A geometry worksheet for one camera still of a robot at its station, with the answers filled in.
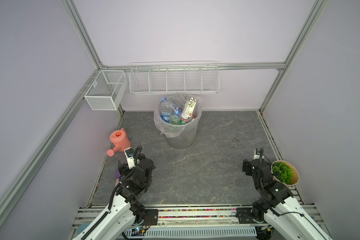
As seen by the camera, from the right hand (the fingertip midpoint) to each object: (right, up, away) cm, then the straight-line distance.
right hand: (256, 161), depth 79 cm
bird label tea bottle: (-35, +29, +4) cm, 46 cm away
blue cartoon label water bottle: (-42, +28, +8) cm, 51 cm away
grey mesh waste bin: (-38, +10, +11) cm, 41 cm away
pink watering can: (-77, +10, +12) cm, 79 cm away
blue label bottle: (-48, +28, +1) cm, 55 cm away
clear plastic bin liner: (-45, +16, 0) cm, 48 cm away
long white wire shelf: (-29, +53, +26) cm, 66 cm away
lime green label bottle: (-43, +22, +2) cm, 49 cm away
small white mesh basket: (-92, +43, +24) cm, 104 cm away
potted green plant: (+14, -5, -2) cm, 15 cm away
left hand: (-66, +2, -3) cm, 66 cm away
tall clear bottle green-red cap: (-39, +21, +3) cm, 44 cm away
